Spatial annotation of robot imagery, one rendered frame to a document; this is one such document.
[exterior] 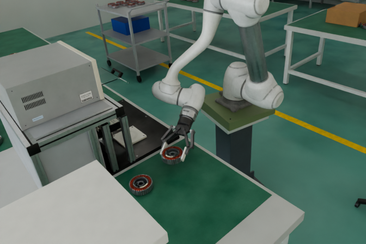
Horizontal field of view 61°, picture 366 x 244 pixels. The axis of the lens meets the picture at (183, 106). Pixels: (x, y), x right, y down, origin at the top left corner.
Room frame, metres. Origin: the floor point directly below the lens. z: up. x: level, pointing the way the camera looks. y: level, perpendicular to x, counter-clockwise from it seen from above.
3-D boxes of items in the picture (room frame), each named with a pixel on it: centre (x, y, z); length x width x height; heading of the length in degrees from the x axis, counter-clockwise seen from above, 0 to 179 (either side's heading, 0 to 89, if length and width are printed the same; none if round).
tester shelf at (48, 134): (1.39, 0.66, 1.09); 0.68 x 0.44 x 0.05; 38
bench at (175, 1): (4.94, -0.67, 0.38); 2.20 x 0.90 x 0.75; 38
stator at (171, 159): (1.22, 0.07, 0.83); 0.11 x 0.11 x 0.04
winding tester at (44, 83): (1.40, 0.67, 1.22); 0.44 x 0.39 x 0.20; 38
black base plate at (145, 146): (1.58, 0.42, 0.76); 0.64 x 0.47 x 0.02; 38
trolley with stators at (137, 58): (4.38, 0.59, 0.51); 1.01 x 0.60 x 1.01; 38
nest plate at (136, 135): (1.49, 0.33, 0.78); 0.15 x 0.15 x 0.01; 38
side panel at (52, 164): (1.09, 0.52, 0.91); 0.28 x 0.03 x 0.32; 128
